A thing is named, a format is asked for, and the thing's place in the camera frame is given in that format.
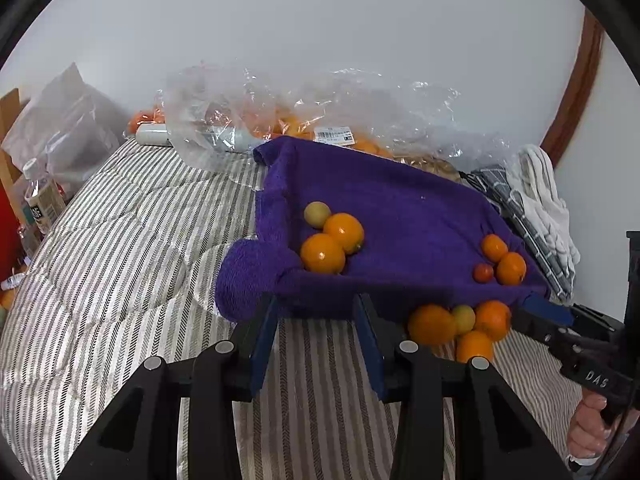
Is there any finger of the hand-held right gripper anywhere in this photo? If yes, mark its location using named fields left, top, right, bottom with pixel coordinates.
left=510, top=294, right=576, bottom=346

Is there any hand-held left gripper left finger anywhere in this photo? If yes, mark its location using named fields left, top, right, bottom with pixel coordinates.
left=60, top=292, right=279, bottom=480

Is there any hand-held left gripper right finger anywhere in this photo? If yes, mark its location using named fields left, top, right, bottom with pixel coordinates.
left=352, top=292, right=571, bottom=480

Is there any orange tangerine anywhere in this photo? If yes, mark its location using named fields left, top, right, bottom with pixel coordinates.
left=407, top=304, right=458, bottom=347
left=300, top=233, right=347, bottom=275
left=455, top=330, right=495, bottom=365
left=496, top=251, right=528, bottom=286
left=481, top=233, right=509, bottom=263
left=472, top=300, right=513, bottom=342
left=323, top=212, right=365, bottom=255

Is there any small green tangerine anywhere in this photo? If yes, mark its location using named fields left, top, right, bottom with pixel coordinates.
left=303, top=201, right=332, bottom=228
left=451, top=304, right=476, bottom=336

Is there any purple towel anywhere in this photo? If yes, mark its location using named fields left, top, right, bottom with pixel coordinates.
left=214, top=135, right=551, bottom=323

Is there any person's right hand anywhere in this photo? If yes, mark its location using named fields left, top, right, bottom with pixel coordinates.
left=567, top=392, right=623, bottom=461

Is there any white striped towel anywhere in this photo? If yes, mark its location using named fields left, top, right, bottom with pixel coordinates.
left=505, top=144, right=582, bottom=281

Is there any grey checked folded cloth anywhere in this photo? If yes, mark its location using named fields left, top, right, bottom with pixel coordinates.
left=460, top=165, right=576, bottom=301

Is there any striped quilt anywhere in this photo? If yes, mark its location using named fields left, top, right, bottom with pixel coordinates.
left=0, top=135, right=586, bottom=480

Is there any white cylindrical bottle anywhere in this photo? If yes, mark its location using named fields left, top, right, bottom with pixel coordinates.
left=135, top=124, right=256, bottom=153

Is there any clear plastic bag of oranges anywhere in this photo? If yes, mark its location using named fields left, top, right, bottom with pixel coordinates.
left=127, top=62, right=401, bottom=171

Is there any clear water bottle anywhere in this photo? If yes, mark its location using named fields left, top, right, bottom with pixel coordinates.
left=21, top=158, right=67, bottom=236

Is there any grey plastic bag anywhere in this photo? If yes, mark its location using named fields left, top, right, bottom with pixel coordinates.
left=1, top=62, right=133, bottom=196

